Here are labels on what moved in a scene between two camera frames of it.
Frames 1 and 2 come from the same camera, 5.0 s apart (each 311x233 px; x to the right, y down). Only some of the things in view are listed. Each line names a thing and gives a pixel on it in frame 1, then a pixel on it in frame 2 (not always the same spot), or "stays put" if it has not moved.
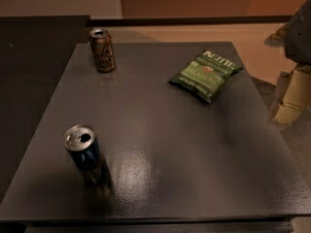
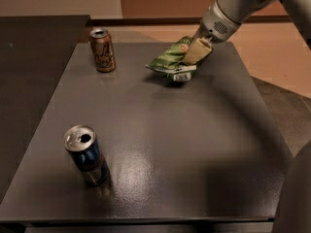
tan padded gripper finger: [296, 95] → [214, 25]
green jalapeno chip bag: [204, 75] → [169, 59]
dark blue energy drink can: [82, 141] stays put
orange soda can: [103, 50] stays put
